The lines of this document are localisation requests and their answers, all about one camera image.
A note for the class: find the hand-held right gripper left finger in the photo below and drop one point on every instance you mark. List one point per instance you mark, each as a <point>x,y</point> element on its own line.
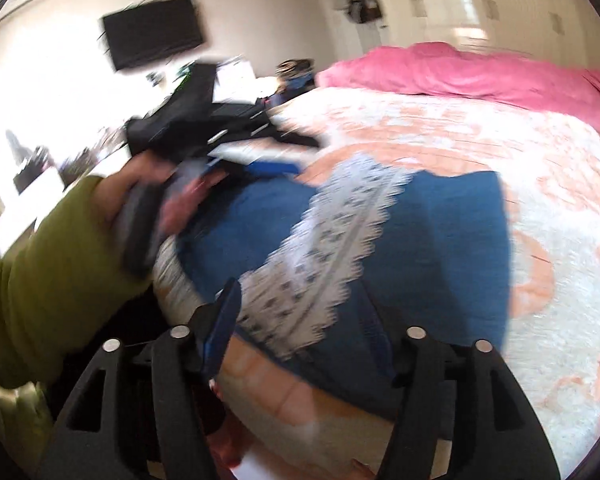
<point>222,325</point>

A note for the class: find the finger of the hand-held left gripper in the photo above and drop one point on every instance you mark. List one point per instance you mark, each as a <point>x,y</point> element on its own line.
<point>267,167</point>
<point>295,139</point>

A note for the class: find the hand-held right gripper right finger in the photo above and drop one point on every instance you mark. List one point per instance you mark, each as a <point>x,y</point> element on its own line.
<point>375,327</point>

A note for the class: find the blue denim pants lace trim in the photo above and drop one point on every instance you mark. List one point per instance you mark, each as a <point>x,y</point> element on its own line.
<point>430,260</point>

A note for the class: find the person's left forearm green sleeve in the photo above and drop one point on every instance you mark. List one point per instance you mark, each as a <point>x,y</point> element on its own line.
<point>45,270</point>

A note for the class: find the person's left hand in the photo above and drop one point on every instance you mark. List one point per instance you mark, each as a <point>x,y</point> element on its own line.
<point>115,195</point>

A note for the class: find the stack of folded clothes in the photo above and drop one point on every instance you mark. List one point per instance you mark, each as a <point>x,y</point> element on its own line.
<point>295,77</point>

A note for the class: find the white door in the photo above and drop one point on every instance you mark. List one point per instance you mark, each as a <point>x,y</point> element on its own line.
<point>350,35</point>

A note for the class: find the dark hanging bags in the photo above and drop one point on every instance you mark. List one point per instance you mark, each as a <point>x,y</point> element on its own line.
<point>360,5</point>

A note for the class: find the pink duvet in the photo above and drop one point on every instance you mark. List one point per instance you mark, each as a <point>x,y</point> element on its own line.
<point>455,75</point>

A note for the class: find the white desk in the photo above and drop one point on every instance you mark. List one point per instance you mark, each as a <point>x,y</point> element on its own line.
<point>35,195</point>

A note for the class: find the white peach floral blanket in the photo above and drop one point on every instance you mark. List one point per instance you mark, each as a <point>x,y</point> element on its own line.
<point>555,210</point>

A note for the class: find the white wardrobe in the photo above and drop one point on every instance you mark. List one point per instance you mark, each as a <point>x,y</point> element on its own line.
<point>510,5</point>

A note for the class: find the black wall television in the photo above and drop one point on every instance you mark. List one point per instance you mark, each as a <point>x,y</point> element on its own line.
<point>152,35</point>

